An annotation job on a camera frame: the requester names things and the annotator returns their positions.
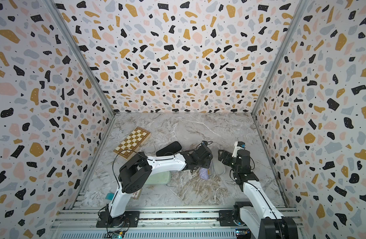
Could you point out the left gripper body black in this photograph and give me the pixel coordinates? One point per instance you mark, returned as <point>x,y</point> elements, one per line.
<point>206,164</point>

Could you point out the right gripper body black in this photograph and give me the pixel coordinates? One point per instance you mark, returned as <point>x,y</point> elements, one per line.
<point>230,161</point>

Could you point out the lilac umbrella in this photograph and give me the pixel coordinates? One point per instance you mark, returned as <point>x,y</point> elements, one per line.
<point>203,173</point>

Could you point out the mint green zippered sleeve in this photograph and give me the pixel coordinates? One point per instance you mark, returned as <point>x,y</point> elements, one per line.
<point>159,178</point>

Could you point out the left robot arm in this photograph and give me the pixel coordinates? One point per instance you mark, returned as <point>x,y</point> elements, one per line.
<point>135,172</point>

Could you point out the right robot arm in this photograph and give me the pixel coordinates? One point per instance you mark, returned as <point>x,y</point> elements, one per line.
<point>262,218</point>

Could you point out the wooden chessboard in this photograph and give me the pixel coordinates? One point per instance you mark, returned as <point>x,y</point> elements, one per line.
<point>130,145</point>

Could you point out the small teal block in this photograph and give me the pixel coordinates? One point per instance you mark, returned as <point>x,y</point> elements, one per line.
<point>109,196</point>

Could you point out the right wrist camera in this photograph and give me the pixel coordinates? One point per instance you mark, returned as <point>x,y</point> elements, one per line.
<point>239,145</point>

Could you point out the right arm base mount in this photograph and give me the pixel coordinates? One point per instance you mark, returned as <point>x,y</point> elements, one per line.
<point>228,218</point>

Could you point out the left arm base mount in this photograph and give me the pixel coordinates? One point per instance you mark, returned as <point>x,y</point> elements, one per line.
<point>128,220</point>

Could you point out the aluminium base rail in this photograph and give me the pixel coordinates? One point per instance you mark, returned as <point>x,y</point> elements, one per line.
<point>178,222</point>

